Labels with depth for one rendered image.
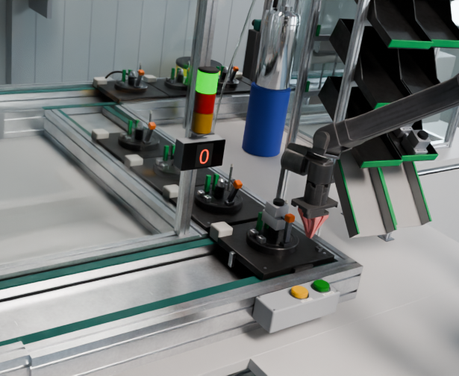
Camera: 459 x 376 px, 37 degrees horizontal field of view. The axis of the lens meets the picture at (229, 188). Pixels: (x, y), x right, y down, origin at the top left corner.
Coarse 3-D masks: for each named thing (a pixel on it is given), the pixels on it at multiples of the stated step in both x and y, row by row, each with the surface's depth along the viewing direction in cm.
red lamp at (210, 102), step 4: (196, 92) 163; (196, 96) 163; (200, 96) 163; (204, 96) 162; (208, 96) 162; (212, 96) 163; (196, 100) 164; (200, 100) 163; (204, 100) 163; (208, 100) 163; (212, 100) 163; (196, 104) 164; (200, 104) 163; (204, 104) 163; (208, 104) 163; (212, 104) 164; (196, 108) 164; (200, 108) 164; (204, 108) 163; (208, 108) 164; (212, 108) 165; (196, 112) 165; (200, 112) 164; (204, 112) 164; (208, 112) 164; (212, 112) 165
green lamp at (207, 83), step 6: (198, 72) 162; (198, 78) 162; (204, 78) 161; (210, 78) 161; (216, 78) 162; (198, 84) 162; (204, 84) 161; (210, 84) 161; (216, 84) 163; (198, 90) 163; (204, 90) 162; (210, 90) 162
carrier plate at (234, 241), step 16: (240, 224) 190; (256, 224) 191; (224, 240) 180; (240, 240) 181; (304, 240) 186; (240, 256) 174; (256, 256) 174; (272, 256) 175; (288, 256) 177; (304, 256) 178; (320, 256) 179; (256, 272) 169; (272, 272) 169; (288, 272) 172
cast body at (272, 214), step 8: (272, 200) 179; (280, 200) 177; (272, 208) 176; (280, 208) 176; (288, 208) 178; (264, 216) 180; (272, 216) 177; (280, 216) 177; (272, 224) 177; (280, 224) 176
